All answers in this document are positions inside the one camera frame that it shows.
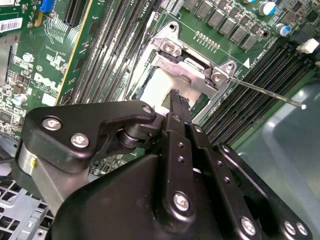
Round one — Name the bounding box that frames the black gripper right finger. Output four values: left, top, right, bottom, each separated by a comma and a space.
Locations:
178, 92, 313, 240

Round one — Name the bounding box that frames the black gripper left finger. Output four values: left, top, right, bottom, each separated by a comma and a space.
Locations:
14, 89, 198, 226

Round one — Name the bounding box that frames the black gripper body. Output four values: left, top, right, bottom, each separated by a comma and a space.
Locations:
51, 152, 242, 240

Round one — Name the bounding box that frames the silver CPU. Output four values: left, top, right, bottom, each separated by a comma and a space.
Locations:
143, 67, 202, 115

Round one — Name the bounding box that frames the thin metal locking lever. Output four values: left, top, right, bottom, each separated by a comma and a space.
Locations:
229, 77, 307, 110

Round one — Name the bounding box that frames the metal socket cover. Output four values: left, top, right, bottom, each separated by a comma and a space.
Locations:
151, 51, 222, 101

